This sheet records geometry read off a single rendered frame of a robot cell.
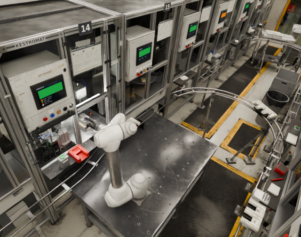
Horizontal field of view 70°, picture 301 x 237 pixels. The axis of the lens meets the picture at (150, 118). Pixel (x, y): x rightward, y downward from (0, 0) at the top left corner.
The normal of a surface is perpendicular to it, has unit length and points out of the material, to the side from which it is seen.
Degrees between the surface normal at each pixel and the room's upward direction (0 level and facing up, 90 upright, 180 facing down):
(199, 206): 0
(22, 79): 90
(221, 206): 0
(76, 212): 0
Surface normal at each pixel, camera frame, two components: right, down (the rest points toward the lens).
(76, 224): 0.08, -0.76
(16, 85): 0.79, 0.44
